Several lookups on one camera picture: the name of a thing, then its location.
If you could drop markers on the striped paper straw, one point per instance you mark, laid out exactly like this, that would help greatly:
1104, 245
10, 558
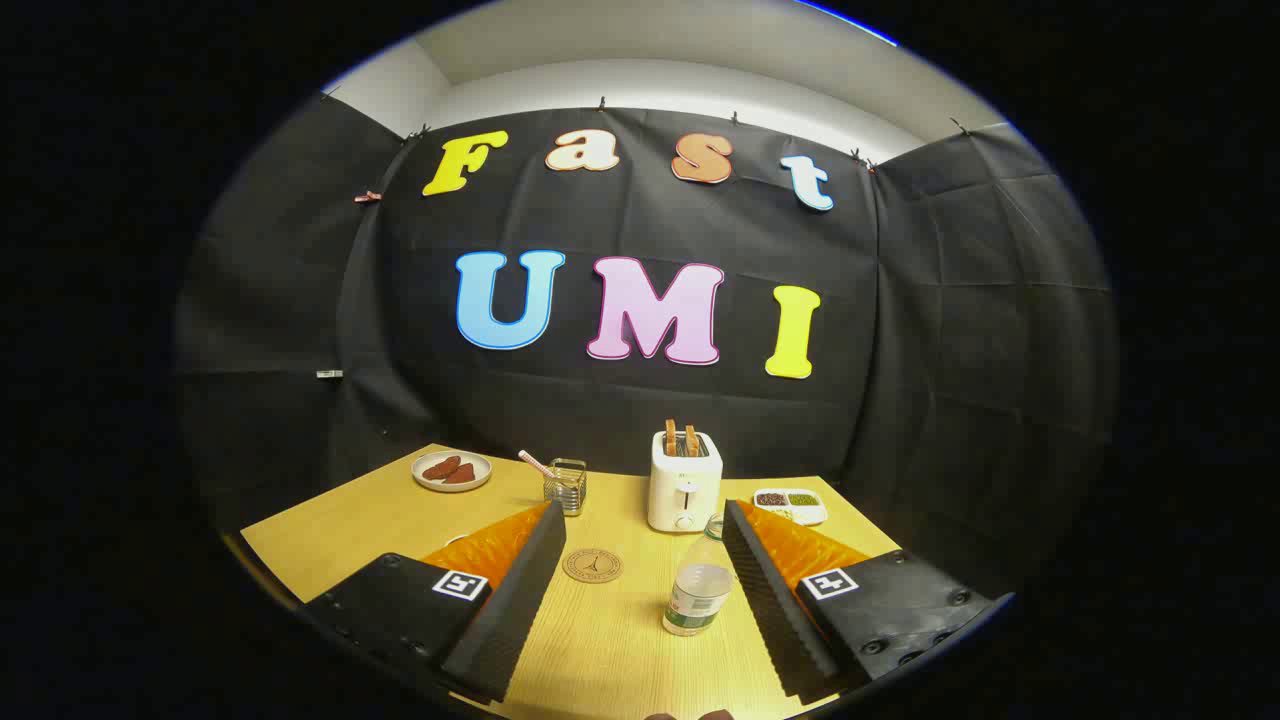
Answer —
533, 462

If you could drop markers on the black backdrop cloth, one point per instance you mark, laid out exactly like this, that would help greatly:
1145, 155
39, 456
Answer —
640, 410

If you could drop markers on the toast slice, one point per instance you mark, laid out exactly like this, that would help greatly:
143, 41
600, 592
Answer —
671, 438
691, 441

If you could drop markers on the white toaster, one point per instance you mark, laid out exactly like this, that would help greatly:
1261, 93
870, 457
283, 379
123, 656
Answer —
683, 490

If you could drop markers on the white round plate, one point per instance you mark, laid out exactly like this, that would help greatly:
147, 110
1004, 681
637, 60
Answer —
480, 466

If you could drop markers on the round cork coaster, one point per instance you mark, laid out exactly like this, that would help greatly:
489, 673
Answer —
592, 565

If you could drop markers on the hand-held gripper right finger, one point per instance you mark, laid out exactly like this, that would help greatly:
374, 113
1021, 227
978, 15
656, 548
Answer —
775, 610

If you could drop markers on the clear plastic juice bottle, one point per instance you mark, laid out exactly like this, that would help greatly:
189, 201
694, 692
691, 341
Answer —
697, 590

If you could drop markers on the white divided bean dish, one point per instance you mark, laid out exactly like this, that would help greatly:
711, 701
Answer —
790, 508

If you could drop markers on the brown food piece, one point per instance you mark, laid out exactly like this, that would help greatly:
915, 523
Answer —
440, 467
461, 475

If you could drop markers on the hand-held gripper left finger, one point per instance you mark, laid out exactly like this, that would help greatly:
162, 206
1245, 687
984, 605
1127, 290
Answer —
505, 620

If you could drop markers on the wooden table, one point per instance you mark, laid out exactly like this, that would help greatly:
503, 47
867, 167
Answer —
620, 650

